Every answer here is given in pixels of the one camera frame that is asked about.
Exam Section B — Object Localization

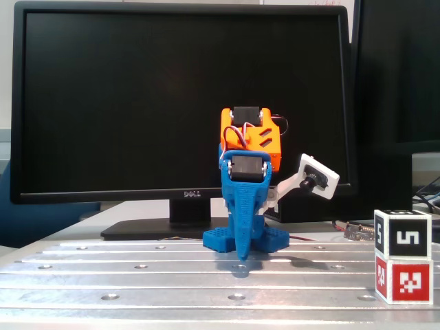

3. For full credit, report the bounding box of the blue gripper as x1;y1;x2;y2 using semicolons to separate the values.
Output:
219;149;274;265

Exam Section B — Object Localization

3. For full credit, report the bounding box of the black marker cube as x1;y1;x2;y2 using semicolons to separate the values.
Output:
373;209;432;259

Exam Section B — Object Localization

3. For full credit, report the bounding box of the red marker cube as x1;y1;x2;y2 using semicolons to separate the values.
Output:
374;256;434;305

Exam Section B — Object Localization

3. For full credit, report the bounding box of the small circuit board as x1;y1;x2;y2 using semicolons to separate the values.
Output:
343;222;376;241

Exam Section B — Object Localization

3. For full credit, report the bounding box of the black Dell monitor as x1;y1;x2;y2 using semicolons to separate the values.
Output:
10;0;351;241

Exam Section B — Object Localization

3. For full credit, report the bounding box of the blue office chair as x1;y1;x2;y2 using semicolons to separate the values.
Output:
0;159;102;249

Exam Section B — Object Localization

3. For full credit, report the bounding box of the black frameless monitor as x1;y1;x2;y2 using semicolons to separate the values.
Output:
353;0;440;144

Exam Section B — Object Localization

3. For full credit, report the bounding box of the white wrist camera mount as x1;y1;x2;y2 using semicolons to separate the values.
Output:
223;153;340;216

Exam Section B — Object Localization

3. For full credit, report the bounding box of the red white black servo cable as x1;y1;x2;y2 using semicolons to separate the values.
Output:
223;115;289;151

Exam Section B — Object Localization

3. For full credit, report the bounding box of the aluminium slotted base plate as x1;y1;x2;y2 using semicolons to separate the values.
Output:
0;239;440;324

